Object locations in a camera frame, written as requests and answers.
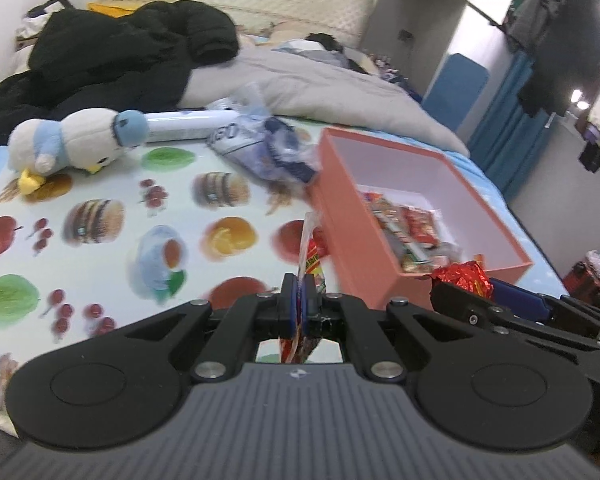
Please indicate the red snack packet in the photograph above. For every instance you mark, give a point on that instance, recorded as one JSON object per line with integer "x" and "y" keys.
{"x": 421, "y": 225}

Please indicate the grey quilted blanket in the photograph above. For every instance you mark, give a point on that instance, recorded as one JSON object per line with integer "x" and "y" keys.
{"x": 330, "y": 95}

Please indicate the grey hanging jacket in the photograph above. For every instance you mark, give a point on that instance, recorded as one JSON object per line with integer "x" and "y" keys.
{"x": 537, "y": 7}

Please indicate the pink pillow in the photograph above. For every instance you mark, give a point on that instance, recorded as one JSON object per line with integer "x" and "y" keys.
{"x": 285, "y": 35}

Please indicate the clear yellow snack packet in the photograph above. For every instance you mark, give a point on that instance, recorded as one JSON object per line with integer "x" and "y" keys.
{"x": 311, "y": 255}

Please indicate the clothes rail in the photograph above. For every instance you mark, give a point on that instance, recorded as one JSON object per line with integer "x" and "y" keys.
{"x": 475, "y": 2}

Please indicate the pile of clothes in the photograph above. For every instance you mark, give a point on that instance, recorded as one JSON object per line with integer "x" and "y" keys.
{"x": 37, "y": 17}

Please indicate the clear plastic bag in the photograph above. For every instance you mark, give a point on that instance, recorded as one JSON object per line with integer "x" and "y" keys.
{"x": 270, "y": 150}

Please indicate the dark red suitcase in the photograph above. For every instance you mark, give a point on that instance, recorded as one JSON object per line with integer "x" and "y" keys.
{"x": 585, "y": 280}

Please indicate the blue white penguin plush toy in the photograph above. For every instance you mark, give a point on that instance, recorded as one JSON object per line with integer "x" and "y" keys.
{"x": 75, "y": 140}

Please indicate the pink cardboard box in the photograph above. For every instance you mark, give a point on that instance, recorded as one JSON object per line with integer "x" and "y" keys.
{"x": 350, "y": 220}

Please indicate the white tube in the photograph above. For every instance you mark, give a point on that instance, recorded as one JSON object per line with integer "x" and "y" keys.
{"x": 185, "y": 126}

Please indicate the blue chair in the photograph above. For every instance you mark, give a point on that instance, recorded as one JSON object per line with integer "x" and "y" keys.
{"x": 455, "y": 90}

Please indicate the black clothing on pillow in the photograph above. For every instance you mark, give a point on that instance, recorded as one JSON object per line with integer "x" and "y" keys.
{"x": 325, "y": 42}

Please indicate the yellow cloth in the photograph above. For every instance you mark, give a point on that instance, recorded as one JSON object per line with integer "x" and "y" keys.
{"x": 112, "y": 9}

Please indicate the black padded jacket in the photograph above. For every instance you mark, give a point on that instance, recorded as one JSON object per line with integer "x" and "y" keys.
{"x": 105, "y": 55}

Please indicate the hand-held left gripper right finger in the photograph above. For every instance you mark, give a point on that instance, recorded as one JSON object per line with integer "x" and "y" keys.
{"x": 310, "y": 310}

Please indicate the black hanging clothes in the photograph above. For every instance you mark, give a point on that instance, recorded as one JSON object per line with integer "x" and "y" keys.
{"x": 575, "y": 45}

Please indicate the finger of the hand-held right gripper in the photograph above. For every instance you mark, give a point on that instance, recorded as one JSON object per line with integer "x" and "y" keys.
{"x": 517, "y": 300}
{"x": 460, "y": 307}

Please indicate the red foil candy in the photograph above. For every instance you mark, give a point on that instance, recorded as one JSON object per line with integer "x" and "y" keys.
{"x": 462, "y": 275}

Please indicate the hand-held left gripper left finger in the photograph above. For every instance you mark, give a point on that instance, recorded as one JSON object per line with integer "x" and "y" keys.
{"x": 292, "y": 307}

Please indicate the blue curtain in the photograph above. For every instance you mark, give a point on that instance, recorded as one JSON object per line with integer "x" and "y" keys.
{"x": 505, "y": 130}

